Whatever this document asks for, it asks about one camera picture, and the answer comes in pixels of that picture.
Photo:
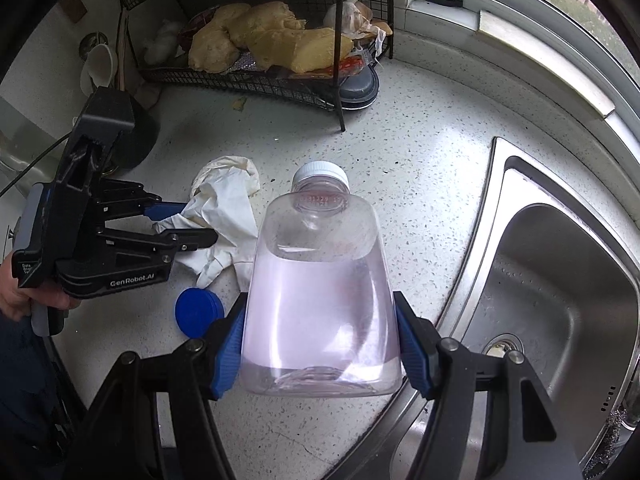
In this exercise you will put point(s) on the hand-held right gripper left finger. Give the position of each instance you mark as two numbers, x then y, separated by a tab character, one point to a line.
227	355

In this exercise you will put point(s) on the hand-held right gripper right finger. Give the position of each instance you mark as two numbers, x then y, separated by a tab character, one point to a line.
412	350

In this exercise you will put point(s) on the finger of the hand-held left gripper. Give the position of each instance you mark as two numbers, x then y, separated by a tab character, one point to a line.
195	240
170	208

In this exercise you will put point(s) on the white rubber glove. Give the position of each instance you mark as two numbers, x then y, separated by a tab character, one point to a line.
225	220

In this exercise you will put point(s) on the clear bottle with pink liquid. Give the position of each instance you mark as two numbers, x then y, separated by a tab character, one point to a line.
320	290

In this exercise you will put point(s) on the person's left hand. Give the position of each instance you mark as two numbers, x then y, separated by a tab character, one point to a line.
12	295

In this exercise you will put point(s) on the blue bottle lid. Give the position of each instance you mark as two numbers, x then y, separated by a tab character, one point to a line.
197	312

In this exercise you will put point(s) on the dark utensil cup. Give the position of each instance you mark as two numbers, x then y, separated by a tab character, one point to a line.
145	132

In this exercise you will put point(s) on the stainless steel sink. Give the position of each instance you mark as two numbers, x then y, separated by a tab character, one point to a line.
550	310

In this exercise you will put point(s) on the white plastic spoon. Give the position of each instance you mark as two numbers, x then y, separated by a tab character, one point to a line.
97	67

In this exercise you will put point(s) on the white garlic bulb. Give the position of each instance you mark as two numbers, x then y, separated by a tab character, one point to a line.
165	40

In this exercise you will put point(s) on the wooden chopsticks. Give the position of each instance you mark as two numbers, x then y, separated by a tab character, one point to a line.
122	45

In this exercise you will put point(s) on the dark steel wool scrubber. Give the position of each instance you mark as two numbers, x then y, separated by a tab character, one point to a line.
612	440

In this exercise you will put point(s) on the dark round lid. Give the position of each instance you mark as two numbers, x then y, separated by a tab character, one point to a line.
357	91

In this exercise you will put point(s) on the red food packet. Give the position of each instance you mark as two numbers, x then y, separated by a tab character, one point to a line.
350	64

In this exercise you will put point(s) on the garlic bulb with husk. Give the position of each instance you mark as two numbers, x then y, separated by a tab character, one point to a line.
345	15

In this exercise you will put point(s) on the white window frame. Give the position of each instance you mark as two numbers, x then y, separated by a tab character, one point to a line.
525	35

